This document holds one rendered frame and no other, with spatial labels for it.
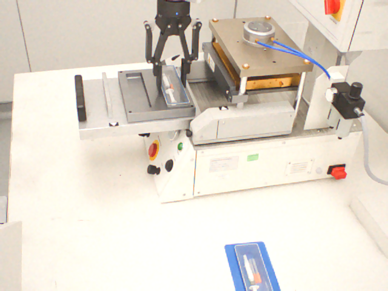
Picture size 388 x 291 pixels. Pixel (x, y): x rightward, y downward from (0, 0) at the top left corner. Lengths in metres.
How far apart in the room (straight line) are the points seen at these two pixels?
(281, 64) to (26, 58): 1.86
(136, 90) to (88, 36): 1.49
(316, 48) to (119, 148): 0.62
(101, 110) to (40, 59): 1.60
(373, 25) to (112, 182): 0.75
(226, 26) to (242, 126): 0.28
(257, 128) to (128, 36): 1.67
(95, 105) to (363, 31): 0.64
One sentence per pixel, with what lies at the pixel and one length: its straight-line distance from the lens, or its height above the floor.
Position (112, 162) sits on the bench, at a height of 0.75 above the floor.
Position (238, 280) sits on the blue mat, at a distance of 1.04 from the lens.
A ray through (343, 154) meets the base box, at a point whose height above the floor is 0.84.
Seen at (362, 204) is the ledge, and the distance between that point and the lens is 1.22.
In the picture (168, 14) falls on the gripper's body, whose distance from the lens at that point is 1.02.
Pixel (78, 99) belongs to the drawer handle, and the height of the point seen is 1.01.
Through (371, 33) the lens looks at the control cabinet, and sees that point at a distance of 1.09.
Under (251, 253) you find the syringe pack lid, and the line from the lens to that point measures 1.07.
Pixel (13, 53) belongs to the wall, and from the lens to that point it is 2.68.
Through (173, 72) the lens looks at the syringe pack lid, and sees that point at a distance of 1.20.
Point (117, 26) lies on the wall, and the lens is 2.63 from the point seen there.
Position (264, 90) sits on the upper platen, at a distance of 1.11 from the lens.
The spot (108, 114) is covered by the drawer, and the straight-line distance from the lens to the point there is 1.08.
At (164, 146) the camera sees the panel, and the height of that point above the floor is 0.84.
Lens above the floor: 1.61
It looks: 39 degrees down
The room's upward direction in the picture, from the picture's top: 4 degrees clockwise
